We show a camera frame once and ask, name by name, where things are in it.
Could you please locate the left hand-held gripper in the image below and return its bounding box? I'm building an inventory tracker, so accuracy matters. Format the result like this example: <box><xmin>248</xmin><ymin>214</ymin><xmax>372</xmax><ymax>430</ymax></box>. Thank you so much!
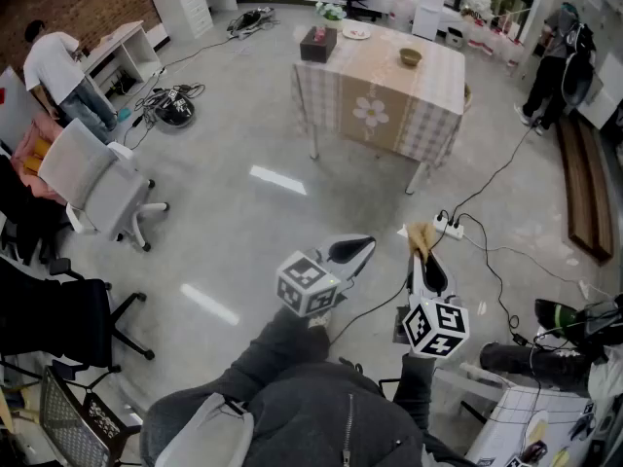
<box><xmin>275</xmin><ymin>233</ymin><xmax>378</xmax><ymax>318</ymax></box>

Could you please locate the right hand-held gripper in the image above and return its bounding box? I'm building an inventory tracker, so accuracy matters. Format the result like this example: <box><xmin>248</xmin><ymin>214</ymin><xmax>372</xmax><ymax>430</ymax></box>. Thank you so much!
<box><xmin>392</xmin><ymin>250</ymin><xmax>471</xmax><ymax>360</ymax></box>

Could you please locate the beige cleaning cloth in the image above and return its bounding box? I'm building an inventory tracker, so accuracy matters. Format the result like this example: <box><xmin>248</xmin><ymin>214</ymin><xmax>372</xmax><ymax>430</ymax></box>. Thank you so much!
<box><xmin>406</xmin><ymin>221</ymin><xmax>438</xmax><ymax>265</ymax></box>

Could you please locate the person's left forearm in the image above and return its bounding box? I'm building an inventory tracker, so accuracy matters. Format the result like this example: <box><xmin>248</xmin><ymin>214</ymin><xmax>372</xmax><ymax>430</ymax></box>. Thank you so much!
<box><xmin>208</xmin><ymin>304</ymin><xmax>333</xmax><ymax>408</ymax></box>

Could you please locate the person's right forearm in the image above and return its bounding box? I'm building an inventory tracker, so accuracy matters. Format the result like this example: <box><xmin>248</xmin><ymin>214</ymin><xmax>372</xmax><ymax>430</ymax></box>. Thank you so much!
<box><xmin>392</xmin><ymin>352</ymin><xmax>437</xmax><ymax>432</ymax></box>

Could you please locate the white power strip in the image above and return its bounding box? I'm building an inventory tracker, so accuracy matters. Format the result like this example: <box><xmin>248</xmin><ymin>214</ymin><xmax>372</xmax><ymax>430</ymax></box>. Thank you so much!
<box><xmin>432</xmin><ymin>213</ymin><xmax>467</xmax><ymax>241</ymax></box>

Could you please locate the black roll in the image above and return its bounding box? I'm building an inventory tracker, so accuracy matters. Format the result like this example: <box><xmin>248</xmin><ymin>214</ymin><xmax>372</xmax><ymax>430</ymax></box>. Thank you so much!
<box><xmin>479</xmin><ymin>341</ymin><xmax>590</xmax><ymax>393</ymax></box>

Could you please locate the black and green device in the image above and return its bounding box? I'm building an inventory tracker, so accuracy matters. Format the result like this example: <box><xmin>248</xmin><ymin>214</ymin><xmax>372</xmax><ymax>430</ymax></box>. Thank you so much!
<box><xmin>533</xmin><ymin>294</ymin><xmax>623</xmax><ymax>359</ymax></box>

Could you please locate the white grid top table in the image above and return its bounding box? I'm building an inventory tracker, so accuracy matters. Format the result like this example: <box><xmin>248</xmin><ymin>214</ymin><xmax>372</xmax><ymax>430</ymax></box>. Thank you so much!
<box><xmin>464</xmin><ymin>384</ymin><xmax>600</xmax><ymax>467</ymax></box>

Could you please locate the person's grey jacket torso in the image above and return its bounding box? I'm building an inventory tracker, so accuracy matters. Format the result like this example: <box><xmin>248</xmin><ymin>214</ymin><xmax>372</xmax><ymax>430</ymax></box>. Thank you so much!
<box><xmin>140</xmin><ymin>362</ymin><xmax>483</xmax><ymax>467</ymax></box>

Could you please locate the brown wooden bench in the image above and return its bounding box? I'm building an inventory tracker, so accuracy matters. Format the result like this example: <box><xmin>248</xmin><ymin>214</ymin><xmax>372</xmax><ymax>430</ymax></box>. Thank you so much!
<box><xmin>556</xmin><ymin>114</ymin><xmax>615</xmax><ymax>266</ymax></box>

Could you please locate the table with checked tablecloth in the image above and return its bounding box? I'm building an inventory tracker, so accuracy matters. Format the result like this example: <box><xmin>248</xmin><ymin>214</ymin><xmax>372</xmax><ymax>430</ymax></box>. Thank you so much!
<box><xmin>291</xmin><ymin>19</ymin><xmax>467</xmax><ymax>197</ymax></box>

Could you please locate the black tissue box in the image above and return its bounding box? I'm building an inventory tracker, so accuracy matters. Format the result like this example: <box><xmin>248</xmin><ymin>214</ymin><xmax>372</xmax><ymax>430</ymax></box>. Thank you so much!
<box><xmin>299</xmin><ymin>25</ymin><xmax>339</xmax><ymax>63</ymax></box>

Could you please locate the black shell seat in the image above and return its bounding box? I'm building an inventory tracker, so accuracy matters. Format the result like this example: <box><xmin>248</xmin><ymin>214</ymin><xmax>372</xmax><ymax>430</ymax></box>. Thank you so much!
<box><xmin>562</xmin><ymin>51</ymin><xmax>599</xmax><ymax>109</ymax></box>

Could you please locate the flower bouquet in cream pot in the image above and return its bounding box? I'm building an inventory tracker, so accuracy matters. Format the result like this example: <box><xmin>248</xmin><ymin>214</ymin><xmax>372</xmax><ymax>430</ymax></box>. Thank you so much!
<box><xmin>314</xmin><ymin>1</ymin><xmax>348</xmax><ymax>31</ymax></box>

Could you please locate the row of water jugs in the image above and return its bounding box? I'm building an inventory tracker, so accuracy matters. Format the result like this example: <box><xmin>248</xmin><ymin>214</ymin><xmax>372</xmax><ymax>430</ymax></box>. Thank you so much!
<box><xmin>464</xmin><ymin>15</ymin><xmax>530</xmax><ymax>67</ymax></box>

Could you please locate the long black and white device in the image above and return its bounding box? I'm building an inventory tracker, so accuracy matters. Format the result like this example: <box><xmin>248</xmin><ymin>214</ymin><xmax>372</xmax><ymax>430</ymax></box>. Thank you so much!
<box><xmin>227</xmin><ymin>6</ymin><xmax>278</xmax><ymax>41</ymax></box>

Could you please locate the white office chair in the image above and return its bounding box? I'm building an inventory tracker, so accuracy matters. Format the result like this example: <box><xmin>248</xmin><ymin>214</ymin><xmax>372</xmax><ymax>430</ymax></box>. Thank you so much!
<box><xmin>37</xmin><ymin>118</ymin><xmax>170</xmax><ymax>253</ymax></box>

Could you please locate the white water dispenser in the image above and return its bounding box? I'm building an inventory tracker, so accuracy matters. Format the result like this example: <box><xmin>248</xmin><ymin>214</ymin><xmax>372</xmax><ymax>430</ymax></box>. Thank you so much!
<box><xmin>411</xmin><ymin>0</ymin><xmax>449</xmax><ymax>42</ymax></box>

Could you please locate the black office chair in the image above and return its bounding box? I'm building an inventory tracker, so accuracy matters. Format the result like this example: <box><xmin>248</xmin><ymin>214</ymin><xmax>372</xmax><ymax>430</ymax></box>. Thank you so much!
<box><xmin>0</xmin><ymin>255</ymin><xmax>157</xmax><ymax>374</ymax></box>

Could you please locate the white desk with drawers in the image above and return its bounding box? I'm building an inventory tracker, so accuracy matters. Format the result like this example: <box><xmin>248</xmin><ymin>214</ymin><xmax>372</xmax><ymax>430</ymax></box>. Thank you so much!
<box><xmin>139</xmin><ymin>0</ymin><xmax>238</xmax><ymax>40</ymax></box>

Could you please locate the small white desk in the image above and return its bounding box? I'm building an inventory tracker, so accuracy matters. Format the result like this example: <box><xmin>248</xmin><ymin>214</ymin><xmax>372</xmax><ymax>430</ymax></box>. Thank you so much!
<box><xmin>80</xmin><ymin>20</ymin><xmax>163</xmax><ymax>99</ymax></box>

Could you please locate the grey mesh chair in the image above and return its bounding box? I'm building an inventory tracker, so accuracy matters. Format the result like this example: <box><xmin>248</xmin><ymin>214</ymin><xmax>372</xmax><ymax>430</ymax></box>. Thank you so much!
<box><xmin>38</xmin><ymin>365</ymin><xmax>142</xmax><ymax>467</ymax></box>

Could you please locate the pink cloth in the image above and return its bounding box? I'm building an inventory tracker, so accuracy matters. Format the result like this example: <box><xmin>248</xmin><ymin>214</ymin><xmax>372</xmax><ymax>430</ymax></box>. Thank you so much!
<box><xmin>12</xmin><ymin>114</ymin><xmax>64</xmax><ymax>198</ymax></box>

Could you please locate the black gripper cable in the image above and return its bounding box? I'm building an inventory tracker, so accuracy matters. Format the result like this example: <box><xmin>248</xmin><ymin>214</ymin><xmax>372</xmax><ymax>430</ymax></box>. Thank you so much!
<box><xmin>329</xmin><ymin>279</ymin><xmax>409</xmax><ymax>347</ymax></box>

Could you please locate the long black floor cable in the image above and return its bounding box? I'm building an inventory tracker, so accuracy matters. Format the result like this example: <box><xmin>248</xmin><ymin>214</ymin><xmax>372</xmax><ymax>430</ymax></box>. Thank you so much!
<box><xmin>447</xmin><ymin>124</ymin><xmax>536</xmax><ymax>223</ymax></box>

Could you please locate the round black device with cables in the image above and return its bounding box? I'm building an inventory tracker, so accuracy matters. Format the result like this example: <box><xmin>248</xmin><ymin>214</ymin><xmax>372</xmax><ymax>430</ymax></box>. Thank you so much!
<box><xmin>145</xmin><ymin>85</ymin><xmax>197</xmax><ymax>128</ymax></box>

